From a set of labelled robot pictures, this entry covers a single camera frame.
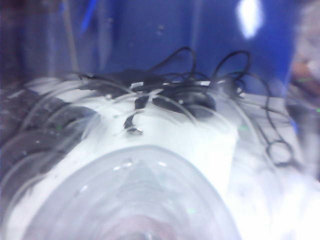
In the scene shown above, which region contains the clear plastic water bottle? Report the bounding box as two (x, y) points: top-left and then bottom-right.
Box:
(0, 0), (320, 240)

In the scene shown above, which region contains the black power adapter brick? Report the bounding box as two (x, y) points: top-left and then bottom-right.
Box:
(129, 74), (213, 94)

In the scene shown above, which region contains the black Logitech mouse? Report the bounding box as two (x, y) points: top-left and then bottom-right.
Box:
(184, 96), (217, 120)

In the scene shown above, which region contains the black Logitech keyboard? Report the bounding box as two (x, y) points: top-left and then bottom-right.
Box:
(0, 84), (101, 181)

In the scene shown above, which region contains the black barrel plug cable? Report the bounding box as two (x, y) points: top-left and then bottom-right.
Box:
(123, 111), (145, 137)

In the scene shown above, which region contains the black adapter mains cable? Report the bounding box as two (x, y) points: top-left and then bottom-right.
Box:
(149, 46), (197, 81)

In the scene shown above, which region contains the thick black looping cable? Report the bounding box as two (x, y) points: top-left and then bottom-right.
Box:
(214, 50), (252, 101)

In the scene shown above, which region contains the long black cable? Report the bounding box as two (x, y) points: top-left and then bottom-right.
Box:
(249, 72), (296, 167)

